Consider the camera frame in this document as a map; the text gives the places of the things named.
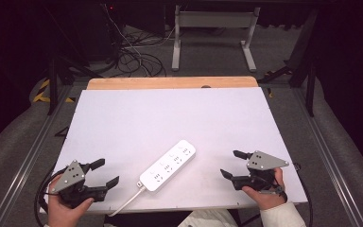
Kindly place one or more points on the white power strip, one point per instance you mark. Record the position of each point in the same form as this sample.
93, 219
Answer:
168, 165

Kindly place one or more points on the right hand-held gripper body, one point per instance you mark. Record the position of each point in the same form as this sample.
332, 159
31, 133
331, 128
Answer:
263, 162

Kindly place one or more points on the black table bracket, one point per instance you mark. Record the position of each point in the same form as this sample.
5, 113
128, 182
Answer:
63, 132

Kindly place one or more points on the white metal stand frame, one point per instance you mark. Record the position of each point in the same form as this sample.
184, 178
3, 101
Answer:
214, 20

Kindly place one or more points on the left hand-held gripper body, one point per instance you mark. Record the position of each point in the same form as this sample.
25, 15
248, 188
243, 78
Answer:
69, 178

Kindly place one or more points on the person's left hand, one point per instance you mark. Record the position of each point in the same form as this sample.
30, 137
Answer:
63, 213

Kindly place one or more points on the person's right hand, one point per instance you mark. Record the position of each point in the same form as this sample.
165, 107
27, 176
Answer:
264, 200

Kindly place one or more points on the yellow black hazard tape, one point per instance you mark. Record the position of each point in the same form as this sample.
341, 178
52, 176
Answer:
44, 94

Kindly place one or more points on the black metal stand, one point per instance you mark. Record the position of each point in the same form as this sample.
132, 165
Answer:
53, 85
310, 82

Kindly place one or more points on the person's light trousers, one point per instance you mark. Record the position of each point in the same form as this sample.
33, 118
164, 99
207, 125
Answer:
208, 219

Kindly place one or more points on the aluminium floor rail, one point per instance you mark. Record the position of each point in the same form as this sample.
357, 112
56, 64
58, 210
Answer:
329, 160
22, 165

